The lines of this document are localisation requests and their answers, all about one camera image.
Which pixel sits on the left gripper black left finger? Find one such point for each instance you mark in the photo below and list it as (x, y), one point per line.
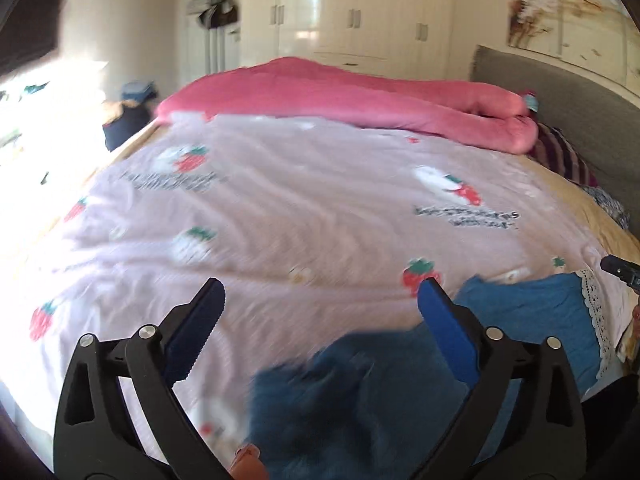
(94, 436)

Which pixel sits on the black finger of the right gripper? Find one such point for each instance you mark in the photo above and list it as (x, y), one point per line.
(626, 271)

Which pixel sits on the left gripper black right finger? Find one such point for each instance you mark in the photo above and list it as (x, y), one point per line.
(522, 417)

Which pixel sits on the blue denim pants lace hem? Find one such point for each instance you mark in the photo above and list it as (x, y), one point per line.
(373, 405)

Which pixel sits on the left hand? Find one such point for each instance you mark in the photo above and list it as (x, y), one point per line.
(247, 465)

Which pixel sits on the tan blanket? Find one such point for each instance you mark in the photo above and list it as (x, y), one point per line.
(586, 212)

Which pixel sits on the striped dark pillow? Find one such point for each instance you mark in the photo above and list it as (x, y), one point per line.
(553, 151)

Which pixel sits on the grey padded headboard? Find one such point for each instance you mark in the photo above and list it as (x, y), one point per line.
(603, 126)

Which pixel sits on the pink strawberry print bedsheet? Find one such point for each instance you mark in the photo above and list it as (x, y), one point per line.
(315, 228)

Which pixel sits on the white glossy wardrobe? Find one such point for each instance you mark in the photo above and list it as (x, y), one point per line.
(404, 39)

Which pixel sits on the pink folded quilt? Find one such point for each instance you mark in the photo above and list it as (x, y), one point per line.
(470, 113)

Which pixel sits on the white door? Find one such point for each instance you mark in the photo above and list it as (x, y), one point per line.
(209, 37)

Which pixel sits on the bags hanging on door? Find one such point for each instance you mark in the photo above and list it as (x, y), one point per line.
(213, 14)

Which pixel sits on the floral wall painting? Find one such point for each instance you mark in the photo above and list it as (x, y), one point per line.
(596, 35)

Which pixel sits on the black wall television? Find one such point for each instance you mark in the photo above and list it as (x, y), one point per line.
(30, 32)

